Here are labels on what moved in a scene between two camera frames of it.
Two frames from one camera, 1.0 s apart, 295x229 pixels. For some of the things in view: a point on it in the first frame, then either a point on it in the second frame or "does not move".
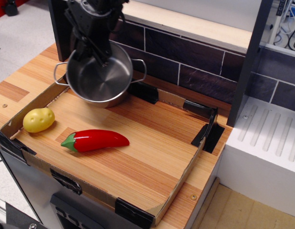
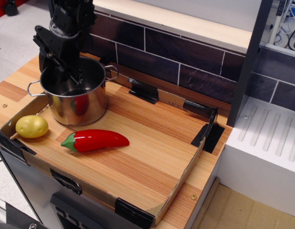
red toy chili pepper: x=91 y=140 does not move
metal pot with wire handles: x=100 y=85 to x=73 y=103
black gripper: x=91 y=21 to x=63 y=41
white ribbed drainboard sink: x=261 y=157 does not move
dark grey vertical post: x=242 y=92 does not move
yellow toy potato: x=38 y=119 to x=31 y=126
